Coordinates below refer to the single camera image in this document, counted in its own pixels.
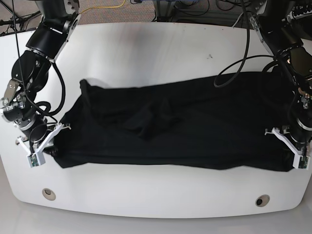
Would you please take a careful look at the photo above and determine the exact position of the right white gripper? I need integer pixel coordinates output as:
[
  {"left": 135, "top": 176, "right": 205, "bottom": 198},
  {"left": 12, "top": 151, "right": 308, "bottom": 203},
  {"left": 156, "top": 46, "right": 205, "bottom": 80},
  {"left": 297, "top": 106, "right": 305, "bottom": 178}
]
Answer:
[{"left": 16, "top": 117, "right": 71, "bottom": 157}]

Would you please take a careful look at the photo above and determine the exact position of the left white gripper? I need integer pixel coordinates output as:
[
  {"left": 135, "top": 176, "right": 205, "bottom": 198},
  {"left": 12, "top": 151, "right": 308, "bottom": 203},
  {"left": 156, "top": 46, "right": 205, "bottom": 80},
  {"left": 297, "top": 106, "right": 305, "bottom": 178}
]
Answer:
[{"left": 265, "top": 116, "right": 312, "bottom": 158}]

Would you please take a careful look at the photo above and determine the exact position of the black T-shirt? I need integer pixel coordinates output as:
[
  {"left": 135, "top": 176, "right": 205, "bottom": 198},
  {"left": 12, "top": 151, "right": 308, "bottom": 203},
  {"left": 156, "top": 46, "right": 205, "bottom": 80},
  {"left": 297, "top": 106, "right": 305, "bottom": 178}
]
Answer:
[{"left": 52, "top": 72, "right": 293, "bottom": 172}]

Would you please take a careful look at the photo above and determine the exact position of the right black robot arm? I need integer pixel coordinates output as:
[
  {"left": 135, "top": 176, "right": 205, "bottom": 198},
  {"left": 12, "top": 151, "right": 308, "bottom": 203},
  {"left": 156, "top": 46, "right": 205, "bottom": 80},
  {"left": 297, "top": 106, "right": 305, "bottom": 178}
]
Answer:
[{"left": 0, "top": 0, "right": 80, "bottom": 154}]

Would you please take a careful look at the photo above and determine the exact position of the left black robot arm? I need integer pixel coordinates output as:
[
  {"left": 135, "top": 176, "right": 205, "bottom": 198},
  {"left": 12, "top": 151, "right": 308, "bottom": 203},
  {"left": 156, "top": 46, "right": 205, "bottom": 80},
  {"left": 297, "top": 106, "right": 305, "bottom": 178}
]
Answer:
[{"left": 249, "top": 0, "right": 312, "bottom": 162}]

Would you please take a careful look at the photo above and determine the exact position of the black tripod stand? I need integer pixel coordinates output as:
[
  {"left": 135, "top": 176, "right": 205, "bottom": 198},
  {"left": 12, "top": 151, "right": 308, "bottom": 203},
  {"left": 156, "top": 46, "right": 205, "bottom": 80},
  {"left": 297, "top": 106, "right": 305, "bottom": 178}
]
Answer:
[{"left": 0, "top": 0, "right": 41, "bottom": 35}]

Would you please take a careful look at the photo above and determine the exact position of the white power strip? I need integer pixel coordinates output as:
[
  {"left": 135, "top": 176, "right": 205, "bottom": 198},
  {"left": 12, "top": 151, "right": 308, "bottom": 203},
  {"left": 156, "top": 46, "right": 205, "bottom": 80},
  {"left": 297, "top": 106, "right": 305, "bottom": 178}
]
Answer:
[{"left": 287, "top": 4, "right": 312, "bottom": 20}]

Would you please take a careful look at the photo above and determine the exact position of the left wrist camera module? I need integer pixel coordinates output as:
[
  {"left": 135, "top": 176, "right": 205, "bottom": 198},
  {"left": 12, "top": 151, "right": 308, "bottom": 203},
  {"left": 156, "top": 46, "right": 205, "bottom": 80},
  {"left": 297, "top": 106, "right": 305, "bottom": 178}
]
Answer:
[{"left": 292, "top": 155, "right": 311, "bottom": 170}]

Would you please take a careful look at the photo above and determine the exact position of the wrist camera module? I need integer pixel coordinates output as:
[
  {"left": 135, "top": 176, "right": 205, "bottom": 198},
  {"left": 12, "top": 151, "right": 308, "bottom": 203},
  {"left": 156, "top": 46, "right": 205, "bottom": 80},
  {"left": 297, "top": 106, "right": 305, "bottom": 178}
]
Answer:
[
  {"left": 27, "top": 153, "right": 46, "bottom": 168},
  {"left": 292, "top": 155, "right": 311, "bottom": 170}
]

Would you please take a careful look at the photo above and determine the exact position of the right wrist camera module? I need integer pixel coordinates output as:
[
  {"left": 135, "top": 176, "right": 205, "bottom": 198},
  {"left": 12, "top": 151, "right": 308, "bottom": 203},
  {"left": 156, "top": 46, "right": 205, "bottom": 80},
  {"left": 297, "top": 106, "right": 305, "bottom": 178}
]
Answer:
[{"left": 27, "top": 153, "right": 46, "bottom": 168}]

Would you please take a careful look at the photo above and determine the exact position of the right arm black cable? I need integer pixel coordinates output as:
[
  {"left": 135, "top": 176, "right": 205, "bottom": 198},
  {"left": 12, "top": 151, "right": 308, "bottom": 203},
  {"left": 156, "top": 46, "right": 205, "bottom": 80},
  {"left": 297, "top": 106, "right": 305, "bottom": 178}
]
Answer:
[{"left": 34, "top": 62, "right": 66, "bottom": 117}]

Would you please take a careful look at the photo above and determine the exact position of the left table cable grommet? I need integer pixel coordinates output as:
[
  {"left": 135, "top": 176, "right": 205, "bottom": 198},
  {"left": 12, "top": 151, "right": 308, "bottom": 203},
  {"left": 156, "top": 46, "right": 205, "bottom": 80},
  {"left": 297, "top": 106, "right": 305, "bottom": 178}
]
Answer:
[{"left": 42, "top": 188, "right": 56, "bottom": 201}]

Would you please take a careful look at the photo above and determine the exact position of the table cable grommet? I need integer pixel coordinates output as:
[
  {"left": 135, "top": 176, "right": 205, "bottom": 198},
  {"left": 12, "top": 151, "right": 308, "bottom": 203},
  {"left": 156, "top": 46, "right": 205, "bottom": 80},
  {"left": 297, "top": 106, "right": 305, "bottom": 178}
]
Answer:
[
  {"left": 255, "top": 195, "right": 270, "bottom": 207},
  {"left": 42, "top": 188, "right": 56, "bottom": 201}
]

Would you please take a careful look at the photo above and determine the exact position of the right table cable grommet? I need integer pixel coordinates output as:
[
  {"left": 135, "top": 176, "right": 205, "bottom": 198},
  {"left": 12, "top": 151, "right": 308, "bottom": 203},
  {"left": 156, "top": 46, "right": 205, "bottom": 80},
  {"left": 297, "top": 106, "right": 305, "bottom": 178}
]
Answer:
[{"left": 255, "top": 195, "right": 270, "bottom": 207}]

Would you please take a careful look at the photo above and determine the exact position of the yellow cable on floor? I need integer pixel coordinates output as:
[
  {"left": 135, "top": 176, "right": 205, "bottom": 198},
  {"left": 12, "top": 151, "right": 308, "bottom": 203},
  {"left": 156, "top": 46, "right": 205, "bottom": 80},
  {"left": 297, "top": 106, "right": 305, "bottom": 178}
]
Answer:
[{"left": 80, "top": 0, "right": 126, "bottom": 14}]

